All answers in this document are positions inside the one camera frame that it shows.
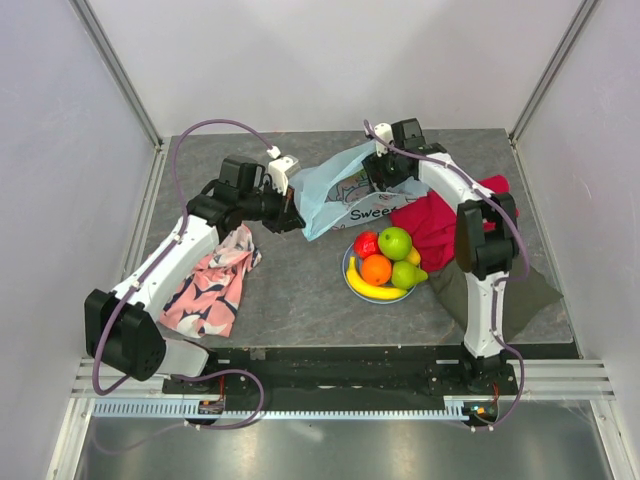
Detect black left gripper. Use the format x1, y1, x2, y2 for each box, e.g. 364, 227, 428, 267
239, 180, 306, 235

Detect translucent light blue plastic bag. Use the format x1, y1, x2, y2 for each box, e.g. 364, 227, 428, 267
290, 141, 429, 241

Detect green fake lime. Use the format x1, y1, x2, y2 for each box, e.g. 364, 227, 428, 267
378, 227, 413, 261

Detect red fake apple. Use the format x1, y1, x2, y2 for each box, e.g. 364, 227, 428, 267
353, 231, 381, 260

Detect yellow fake mango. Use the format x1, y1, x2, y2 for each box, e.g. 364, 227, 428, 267
404, 247, 421, 266

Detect fake orange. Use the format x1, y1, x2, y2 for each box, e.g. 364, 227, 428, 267
360, 254, 393, 286

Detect green fake pear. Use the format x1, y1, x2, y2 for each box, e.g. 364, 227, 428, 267
390, 261, 428, 290

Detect yellow fake banana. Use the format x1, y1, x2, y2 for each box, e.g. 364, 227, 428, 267
344, 256, 410, 304

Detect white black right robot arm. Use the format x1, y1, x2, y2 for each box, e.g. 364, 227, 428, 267
363, 119, 524, 394

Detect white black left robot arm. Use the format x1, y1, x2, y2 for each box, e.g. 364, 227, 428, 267
84, 155, 304, 393

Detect red cloth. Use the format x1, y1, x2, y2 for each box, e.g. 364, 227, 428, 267
390, 175, 519, 279

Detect light blue plate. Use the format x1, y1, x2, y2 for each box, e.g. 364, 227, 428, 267
341, 243, 416, 305

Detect pink navy patterned cloth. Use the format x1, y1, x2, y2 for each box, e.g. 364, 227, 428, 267
159, 225, 262, 339

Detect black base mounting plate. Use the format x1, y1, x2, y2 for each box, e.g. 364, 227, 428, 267
160, 344, 518, 399

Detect olive green cloth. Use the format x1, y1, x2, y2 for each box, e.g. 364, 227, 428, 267
429, 261, 563, 342

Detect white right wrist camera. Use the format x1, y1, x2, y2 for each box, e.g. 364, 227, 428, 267
372, 123, 394, 157

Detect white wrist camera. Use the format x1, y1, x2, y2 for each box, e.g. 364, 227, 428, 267
267, 146, 301, 195
372, 123, 394, 157

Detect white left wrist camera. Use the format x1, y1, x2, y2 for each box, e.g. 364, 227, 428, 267
267, 146, 301, 195

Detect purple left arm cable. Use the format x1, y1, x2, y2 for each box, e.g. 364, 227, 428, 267
92, 118, 279, 454

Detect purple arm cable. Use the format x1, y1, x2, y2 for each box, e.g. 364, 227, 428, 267
362, 118, 531, 432
92, 118, 279, 454

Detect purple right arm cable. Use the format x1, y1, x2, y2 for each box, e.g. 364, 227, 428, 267
362, 118, 531, 432

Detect right aluminium corner post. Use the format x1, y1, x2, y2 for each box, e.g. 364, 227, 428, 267
508, 0, 601, 148

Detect aluminium corner post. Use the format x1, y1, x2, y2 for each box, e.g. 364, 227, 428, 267
508, 0, 601, 148
69, 0, 164, 150

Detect slotted grey cable duct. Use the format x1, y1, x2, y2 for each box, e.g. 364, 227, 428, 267
92, 398, 497, 421

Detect left aluminium corner post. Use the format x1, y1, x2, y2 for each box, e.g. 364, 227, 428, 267
69, 0, 164, 150

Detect aluminium frame rail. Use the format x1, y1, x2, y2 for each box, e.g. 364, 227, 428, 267
69, 357, 616, 401

